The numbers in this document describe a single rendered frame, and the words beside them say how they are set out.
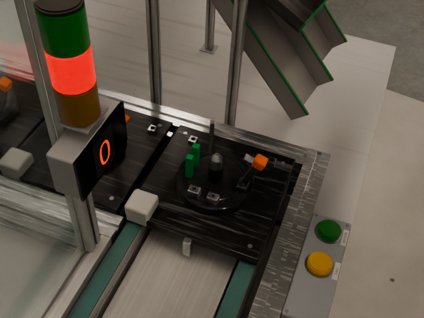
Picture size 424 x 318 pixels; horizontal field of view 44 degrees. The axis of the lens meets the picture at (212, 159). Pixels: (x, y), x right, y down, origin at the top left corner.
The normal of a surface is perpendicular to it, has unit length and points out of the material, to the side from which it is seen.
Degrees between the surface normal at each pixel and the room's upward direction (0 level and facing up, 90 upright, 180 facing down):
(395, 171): 0
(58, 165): 90
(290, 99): 90
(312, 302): 0
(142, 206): 0
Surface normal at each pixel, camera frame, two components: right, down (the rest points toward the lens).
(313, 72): -0.51, 0.61
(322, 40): 0.64, -0.19
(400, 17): 0.04, -0.67
